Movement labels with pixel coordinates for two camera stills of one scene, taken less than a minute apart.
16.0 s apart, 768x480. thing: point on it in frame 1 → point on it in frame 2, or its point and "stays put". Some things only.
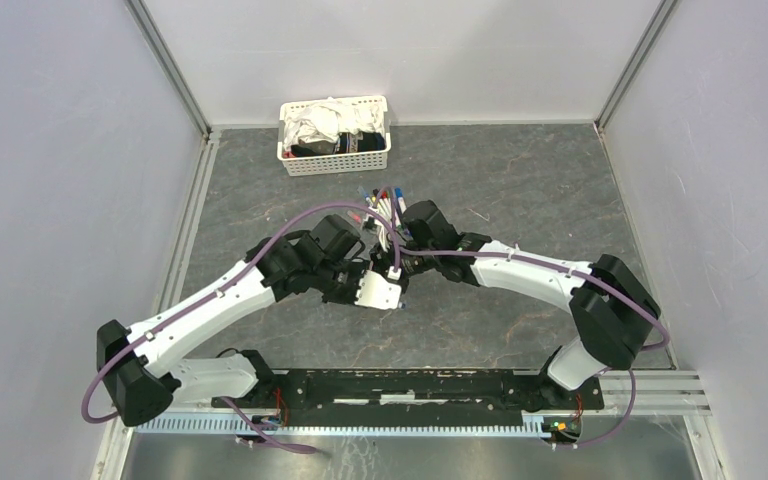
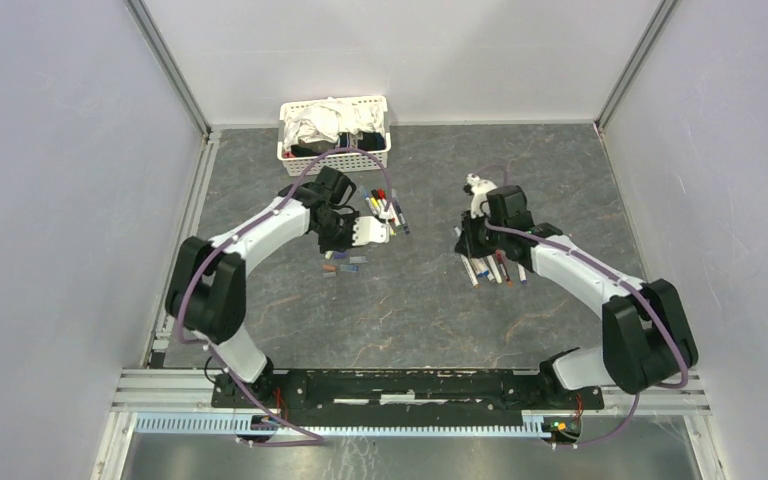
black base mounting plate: x=404 y=397 stays put
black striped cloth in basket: x=345 y=142 stays put
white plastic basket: x=335 y=163 stays put
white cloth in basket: x=328 y=119 stays put
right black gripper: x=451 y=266 → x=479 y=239
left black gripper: x=359 y=269 → x=347 y=243
